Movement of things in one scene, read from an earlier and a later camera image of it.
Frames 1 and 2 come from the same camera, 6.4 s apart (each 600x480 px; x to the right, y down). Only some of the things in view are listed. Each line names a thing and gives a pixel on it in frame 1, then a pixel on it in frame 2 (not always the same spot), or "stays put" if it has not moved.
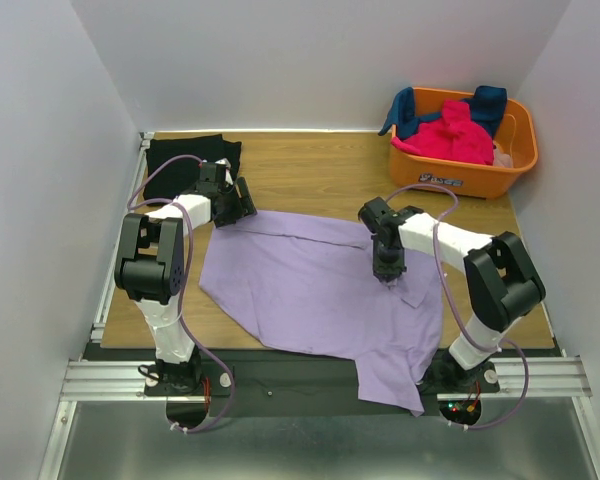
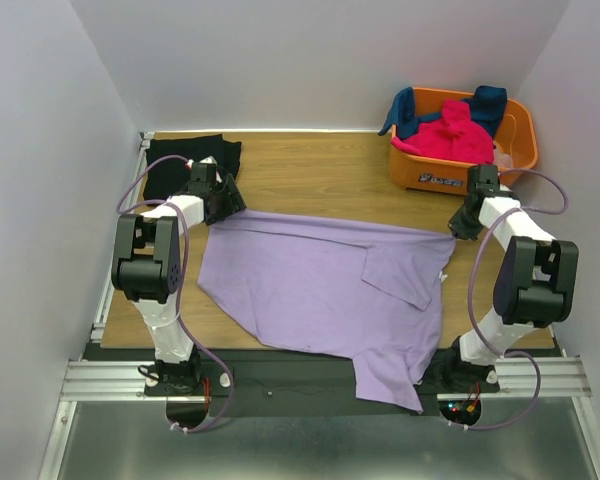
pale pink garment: (500, 159) stays put
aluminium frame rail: (98, 380) stays put
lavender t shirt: (307, 283) stays put
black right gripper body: (389, 270) → (462, 223)
